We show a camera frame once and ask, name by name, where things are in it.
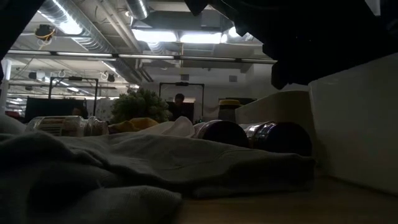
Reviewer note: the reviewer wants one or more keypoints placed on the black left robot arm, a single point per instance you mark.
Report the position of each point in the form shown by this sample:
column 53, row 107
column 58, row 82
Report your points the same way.
column 15, row 25

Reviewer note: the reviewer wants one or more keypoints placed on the light grey plastic bin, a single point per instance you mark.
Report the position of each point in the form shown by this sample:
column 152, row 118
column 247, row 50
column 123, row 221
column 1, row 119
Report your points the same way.
column 273, row 105

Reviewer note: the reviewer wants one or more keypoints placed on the white plastic bin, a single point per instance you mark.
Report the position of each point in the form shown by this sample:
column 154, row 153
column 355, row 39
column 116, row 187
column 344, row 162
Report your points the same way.
column 354, row 124

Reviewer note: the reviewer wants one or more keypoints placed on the black rig frame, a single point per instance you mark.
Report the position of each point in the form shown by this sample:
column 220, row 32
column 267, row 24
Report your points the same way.
column 182, row 84
column 73, row 78

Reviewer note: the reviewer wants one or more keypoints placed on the horizontal light bar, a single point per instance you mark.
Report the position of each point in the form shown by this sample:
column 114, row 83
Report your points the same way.
column 140, row 56

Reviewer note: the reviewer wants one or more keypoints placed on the person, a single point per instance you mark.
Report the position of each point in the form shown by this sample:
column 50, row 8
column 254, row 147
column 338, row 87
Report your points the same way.
column 179, row 99
column 79, row 111

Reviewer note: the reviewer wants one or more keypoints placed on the silver ventilation duct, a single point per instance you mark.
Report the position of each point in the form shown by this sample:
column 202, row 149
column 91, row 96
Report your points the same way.
column 93, row 40

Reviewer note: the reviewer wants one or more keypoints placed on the yellow cloth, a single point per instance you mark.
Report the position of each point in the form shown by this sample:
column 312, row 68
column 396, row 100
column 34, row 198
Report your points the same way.
column 136, row 124

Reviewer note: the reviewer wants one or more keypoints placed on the ceiling light panel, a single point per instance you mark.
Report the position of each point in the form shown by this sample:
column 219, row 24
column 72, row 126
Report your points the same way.
column 186, row 37

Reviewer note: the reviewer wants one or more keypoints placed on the black partition screen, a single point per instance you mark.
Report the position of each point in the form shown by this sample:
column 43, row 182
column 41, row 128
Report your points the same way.
column 49, row 109

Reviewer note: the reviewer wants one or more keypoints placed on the green succulent plant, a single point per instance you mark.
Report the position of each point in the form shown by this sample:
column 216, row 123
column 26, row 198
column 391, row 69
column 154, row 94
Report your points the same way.
column 140, row 105

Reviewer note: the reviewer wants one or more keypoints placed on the clear plastic bottle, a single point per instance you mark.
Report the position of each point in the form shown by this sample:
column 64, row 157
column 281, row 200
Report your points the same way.
column 62, row 126

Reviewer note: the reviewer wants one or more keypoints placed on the white cloth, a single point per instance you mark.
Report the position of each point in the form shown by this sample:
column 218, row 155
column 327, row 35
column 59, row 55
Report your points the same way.
column 177, row 127

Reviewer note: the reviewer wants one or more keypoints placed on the orange-label spice jar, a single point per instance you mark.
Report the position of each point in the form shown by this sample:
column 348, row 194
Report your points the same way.
column 280, row 138

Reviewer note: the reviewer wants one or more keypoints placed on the grey cloth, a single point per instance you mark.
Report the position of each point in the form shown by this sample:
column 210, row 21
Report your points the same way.
column 155, row 161

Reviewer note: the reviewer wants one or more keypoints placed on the yellow-lid chili onion jar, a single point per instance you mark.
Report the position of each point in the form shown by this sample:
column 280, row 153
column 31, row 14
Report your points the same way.
column 230, row 102

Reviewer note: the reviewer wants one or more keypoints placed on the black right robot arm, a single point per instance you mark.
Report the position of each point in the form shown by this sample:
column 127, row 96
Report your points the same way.
column 311, row 18

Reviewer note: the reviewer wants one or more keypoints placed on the purple-label spice jar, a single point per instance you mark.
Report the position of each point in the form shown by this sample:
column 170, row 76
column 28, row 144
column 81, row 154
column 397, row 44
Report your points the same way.
column 224, row 133

